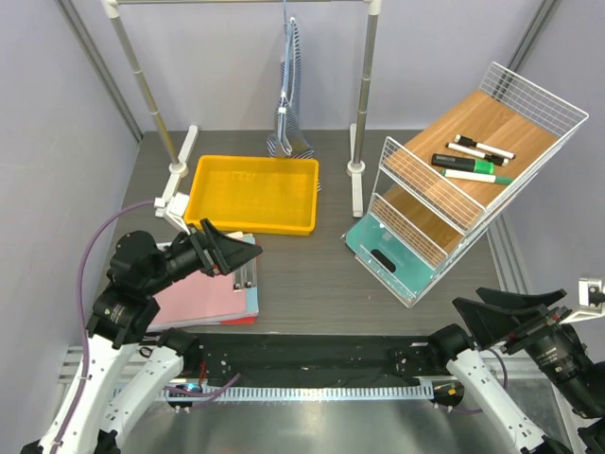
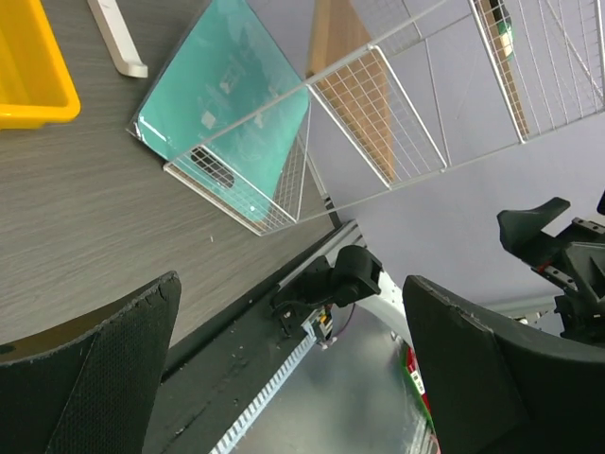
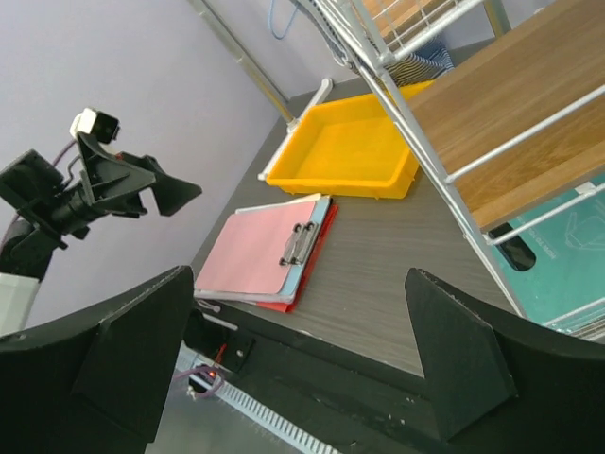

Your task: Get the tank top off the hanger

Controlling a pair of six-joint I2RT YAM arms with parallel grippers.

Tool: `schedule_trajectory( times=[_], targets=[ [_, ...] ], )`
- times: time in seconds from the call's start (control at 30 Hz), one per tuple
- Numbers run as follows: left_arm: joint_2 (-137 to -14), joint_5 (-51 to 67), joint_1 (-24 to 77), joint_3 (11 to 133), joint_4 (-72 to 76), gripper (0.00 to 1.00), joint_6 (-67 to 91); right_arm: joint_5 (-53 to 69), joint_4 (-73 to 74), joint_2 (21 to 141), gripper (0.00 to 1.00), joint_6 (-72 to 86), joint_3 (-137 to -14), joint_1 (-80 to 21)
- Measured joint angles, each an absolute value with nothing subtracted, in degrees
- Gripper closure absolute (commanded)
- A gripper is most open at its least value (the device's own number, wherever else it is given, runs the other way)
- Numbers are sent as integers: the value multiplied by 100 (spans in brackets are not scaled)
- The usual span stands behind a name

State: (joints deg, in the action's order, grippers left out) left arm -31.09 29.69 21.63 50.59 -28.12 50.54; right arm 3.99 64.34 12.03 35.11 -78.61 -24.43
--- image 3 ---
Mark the white wire shelf rack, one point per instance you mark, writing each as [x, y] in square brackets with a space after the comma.
[512, 136]

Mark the pink clipboard with papers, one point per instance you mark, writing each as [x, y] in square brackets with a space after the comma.
[264, 255]

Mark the blue white striped tank top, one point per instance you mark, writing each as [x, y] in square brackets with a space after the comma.
[430, 61]

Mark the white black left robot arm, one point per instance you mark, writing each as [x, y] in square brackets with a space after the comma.
[22, 272]

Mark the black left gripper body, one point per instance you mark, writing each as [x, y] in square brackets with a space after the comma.
[49, 207]

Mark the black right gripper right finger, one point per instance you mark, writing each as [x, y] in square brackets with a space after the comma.
[499, 383]

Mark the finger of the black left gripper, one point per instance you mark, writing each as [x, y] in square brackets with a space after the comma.
[170, 193]
[110, 182]

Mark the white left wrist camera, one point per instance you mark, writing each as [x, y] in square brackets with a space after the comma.
[102, 126]

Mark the teal box with handle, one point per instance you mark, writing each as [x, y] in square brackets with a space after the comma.
[556, 268]

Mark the light blue wire hanger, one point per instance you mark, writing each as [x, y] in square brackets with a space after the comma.
[280, 18]

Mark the yellow plastic tray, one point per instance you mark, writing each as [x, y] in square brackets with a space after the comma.
[348, 147]

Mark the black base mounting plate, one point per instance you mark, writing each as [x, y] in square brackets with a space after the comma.
[351, 402]

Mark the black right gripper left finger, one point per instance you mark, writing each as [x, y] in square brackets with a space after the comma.
[96, 380]

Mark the white slotted cable duct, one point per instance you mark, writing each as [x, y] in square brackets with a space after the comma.
[259, 413]

